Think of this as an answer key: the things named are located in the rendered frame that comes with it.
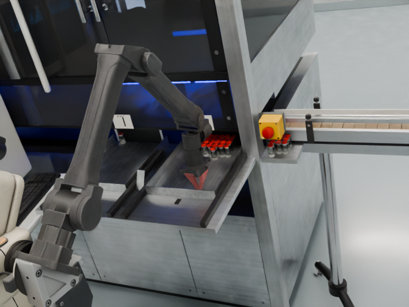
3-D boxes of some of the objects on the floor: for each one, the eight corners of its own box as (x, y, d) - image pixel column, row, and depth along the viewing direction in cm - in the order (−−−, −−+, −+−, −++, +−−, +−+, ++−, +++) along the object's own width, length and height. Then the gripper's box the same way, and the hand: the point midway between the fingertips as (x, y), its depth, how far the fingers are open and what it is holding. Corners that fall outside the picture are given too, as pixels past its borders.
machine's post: (278, 313, 233) (176, -264, 130) (291, 315, 231) (197, -271, 127) (274, 324, 228) (165, -266, 125) (287, 326, 226) (187, -274, 122)
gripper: (190, 140, 167) (196, 183, 173) (175, 153, 159) (182, 197, 164) (209, 141, 164) (215, 184, 170) (195, 153, 156) (202, 198, 162)
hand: (198, 188), depth 167 cm, fingers closed
